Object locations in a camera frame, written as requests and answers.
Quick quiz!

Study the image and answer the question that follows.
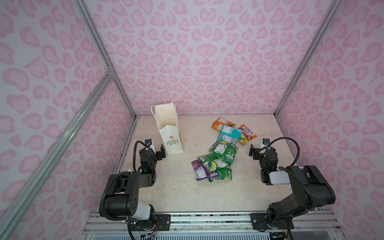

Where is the aluminium frame post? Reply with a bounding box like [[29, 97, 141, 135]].
[[274, 0, 345, 118], [74, 0, 137, 120]]

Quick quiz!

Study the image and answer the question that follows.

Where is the white paper bag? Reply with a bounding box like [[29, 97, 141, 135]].
[[151, 101, 184, 156]]

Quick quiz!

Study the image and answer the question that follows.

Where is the green Fox's candy packet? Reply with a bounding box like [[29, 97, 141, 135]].
[[210, 141, 238, 165]]

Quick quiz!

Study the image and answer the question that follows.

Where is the red yellow candy packet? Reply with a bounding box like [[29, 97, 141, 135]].
[[238, 125, 257, 146]]

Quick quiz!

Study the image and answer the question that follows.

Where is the purple candy packet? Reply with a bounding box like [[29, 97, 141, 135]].
[[191, 160, 220, 181]]

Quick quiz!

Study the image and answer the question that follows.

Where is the aluminium frame post left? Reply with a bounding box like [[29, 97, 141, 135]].
[[74, 0, 137, 120]]

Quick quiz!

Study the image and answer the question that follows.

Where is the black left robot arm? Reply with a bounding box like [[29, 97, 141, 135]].
[[99, 146, 166, 228]]

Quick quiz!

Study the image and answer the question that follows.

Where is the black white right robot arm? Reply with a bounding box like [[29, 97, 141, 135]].
[[249, 146, 336, 232]]

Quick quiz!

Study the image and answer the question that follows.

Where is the orange snack packet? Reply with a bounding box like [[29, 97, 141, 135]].
[[212, 117, 236, 131]]

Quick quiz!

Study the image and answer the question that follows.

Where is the teal snack packet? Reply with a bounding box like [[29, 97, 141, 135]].
[[218, 125, 243, 145]]

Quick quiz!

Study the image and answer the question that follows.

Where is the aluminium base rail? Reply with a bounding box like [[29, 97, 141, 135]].
[[81, 211, 345, 240]]

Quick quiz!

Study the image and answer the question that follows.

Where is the aluminium diagonal frame bar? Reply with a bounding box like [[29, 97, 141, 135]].
[[1, 73, 114, 240]]

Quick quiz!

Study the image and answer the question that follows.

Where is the green candy packet bottom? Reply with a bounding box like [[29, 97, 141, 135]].
[[209, 167, 233, 182]]

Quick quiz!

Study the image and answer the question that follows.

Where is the aluminium frame post right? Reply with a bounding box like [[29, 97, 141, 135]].
[[274, 0, 345, 118]]

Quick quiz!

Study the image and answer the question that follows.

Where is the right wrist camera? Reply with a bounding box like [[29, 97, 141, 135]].
[[261, 138, 271, 152]]

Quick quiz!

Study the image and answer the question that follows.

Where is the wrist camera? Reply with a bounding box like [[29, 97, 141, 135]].
[[261, 138, 271, 152], [145, 139, 156, 154]]

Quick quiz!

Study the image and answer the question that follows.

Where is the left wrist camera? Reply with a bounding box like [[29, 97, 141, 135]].
[[145, 139, 156, 154]]

